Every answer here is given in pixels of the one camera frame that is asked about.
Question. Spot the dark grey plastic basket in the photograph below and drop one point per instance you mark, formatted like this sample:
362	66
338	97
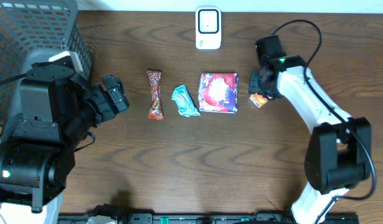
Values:
40	31

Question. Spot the small orange box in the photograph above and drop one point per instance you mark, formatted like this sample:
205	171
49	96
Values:
258	100

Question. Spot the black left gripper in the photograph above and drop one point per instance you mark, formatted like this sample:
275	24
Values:
101	104

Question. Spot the red orange chocolate bar wrapper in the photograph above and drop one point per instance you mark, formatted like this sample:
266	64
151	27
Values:
156	109

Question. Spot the purple red noodle packet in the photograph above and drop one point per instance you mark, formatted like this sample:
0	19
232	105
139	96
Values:
217	92

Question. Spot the teal snack wrapper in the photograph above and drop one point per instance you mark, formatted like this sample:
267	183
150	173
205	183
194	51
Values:
184	102

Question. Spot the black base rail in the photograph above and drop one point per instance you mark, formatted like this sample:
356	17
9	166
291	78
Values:
147	218

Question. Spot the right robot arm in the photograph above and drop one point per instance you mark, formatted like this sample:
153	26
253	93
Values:
338	156

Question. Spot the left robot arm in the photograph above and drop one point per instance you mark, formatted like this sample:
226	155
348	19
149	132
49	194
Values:
59	108

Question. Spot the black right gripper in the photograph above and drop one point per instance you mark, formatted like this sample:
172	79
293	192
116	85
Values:
253	87

